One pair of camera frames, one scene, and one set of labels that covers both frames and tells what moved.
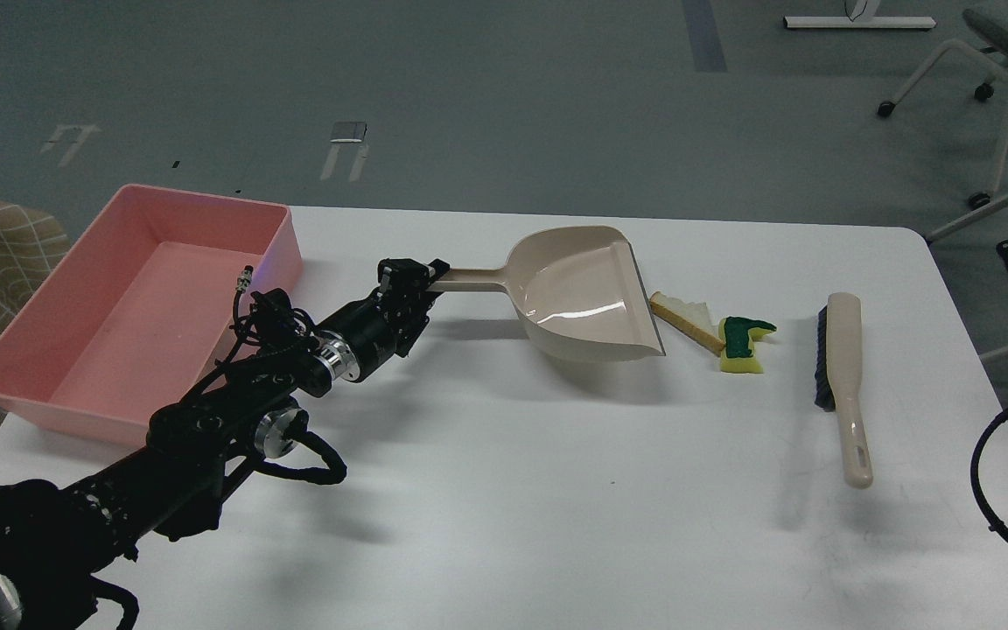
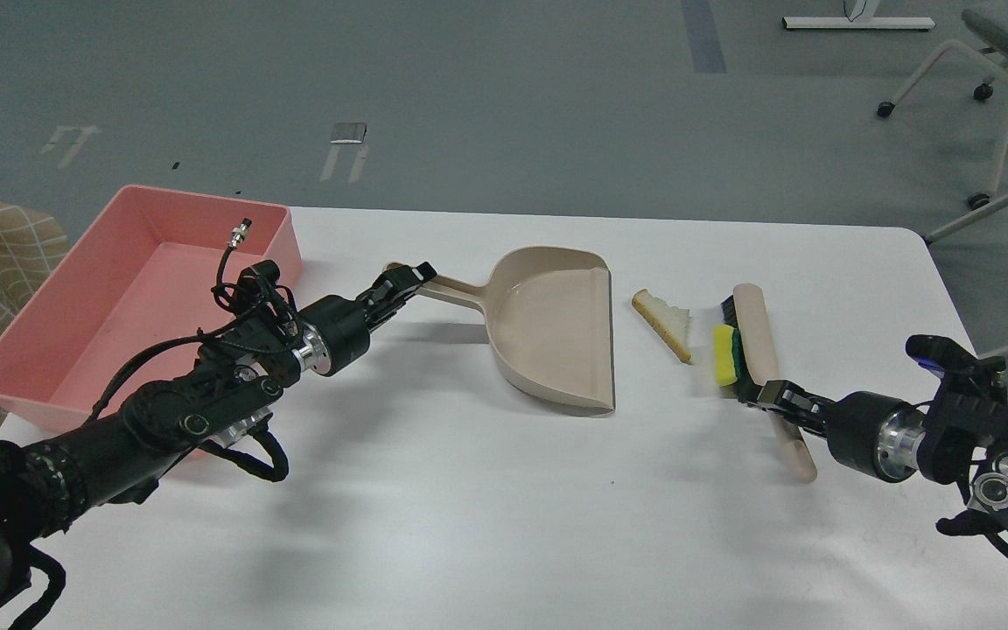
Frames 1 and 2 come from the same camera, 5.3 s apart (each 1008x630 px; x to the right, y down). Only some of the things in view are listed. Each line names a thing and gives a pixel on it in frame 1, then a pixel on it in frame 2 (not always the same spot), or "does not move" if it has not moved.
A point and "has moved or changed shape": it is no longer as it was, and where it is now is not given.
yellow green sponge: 739,336 has moved or changed shape
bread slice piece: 691,321 to 670,323
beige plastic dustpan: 576,291 to 550,318
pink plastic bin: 137,324 does not move
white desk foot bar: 857,22 does not move
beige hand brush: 838,382 to 745,310
